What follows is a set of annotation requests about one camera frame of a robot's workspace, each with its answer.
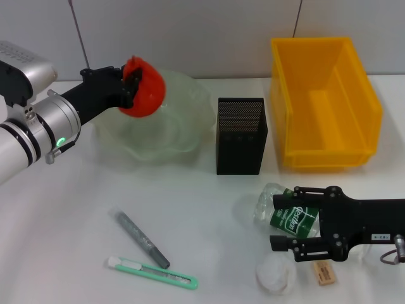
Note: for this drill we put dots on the green utility knife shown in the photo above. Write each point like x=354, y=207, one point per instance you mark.
x=164, y=276

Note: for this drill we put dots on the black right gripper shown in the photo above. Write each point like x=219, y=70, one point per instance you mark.
x=364, y=221

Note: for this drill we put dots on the white paper ball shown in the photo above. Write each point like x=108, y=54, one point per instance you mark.
x=275, y=274

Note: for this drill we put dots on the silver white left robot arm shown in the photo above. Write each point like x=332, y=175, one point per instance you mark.
x=19, y=149

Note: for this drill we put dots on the grey marker pen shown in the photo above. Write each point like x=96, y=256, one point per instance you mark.
x=139, y=237

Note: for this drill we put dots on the pale green glass fruit plate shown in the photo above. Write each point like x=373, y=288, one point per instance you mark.
x=171, y=133

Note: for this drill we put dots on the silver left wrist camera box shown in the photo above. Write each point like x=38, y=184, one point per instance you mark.
x=28, y=69

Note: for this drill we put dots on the black mesh pen holder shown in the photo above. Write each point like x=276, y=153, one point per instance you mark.
x=240, y=149

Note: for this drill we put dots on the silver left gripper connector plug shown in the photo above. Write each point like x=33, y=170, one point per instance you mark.
x=53, y=93

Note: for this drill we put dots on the red-orange toy orange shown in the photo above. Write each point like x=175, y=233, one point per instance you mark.
x=148, y=92

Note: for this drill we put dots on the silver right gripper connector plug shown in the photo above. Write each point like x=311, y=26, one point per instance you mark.
x=400, y=248

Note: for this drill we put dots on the clear green-label water bottle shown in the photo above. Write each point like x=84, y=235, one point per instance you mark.
x=294, y=220

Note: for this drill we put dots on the tan rectangular eraser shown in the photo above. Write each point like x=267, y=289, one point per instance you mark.
x=324, y=274

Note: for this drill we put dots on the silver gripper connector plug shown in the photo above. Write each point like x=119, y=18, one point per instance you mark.
x=53, y=93
x=400, y=248

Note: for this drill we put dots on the yellow plastic bin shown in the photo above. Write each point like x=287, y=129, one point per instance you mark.
x=329, y=126

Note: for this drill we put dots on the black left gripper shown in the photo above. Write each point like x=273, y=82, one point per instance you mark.
x=95, y=95

